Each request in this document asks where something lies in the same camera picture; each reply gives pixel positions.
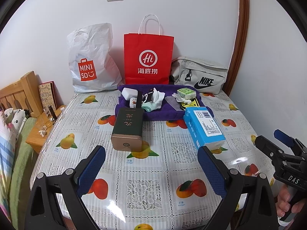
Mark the brown wooden door frame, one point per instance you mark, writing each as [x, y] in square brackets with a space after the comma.
[239, 36]

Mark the green wet wipes pack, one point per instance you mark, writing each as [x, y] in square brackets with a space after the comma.
[187, 92]

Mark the clear plastic bag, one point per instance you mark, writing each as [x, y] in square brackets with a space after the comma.
[174, 103]

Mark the striped pastel bedding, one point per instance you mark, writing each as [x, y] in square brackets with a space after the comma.
[4, 153]

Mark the green blanket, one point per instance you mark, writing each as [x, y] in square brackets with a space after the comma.
[20, 153]

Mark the dark green tin box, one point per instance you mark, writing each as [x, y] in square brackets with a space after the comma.
[127, 129]

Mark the wooden headboard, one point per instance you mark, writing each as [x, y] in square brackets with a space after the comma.
[24, 88]

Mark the white plastic shopping bag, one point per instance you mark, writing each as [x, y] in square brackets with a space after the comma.
[91, 50]

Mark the mint green sock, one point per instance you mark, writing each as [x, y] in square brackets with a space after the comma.
[148, 107]

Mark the grey waist bag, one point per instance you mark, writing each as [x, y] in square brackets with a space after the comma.
[206, 71]

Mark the small white snack packet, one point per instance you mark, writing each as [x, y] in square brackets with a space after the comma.
[133, 103]

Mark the white sponge block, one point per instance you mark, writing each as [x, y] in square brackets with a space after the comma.
[128, 93]

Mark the wooden bedside table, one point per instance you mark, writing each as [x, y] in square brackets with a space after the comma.
[38, 141]

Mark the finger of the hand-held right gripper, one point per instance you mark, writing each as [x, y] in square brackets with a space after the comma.
[284, 136]
[267, 146]

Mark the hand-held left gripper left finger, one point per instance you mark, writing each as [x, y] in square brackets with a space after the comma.
[92, 170]

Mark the patterned book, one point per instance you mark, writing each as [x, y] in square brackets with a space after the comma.
[48, 95]

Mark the person's right hand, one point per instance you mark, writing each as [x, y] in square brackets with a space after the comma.
[283, 198]

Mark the white floral pillow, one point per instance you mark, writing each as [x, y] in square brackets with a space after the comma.
[16, 116]

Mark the red paper bag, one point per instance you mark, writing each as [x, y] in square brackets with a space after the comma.
[147, 45]

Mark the yellow and black pouch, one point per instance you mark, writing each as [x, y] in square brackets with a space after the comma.
[190, 104]

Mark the purple fabric tray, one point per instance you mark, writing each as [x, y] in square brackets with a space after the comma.
[163, 115]

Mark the blue tissue pack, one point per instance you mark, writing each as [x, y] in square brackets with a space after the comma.
[203, 127]

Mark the small black bottle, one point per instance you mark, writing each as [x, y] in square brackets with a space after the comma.
[52, 113]

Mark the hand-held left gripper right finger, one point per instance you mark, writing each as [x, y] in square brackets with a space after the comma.
[212, 172]

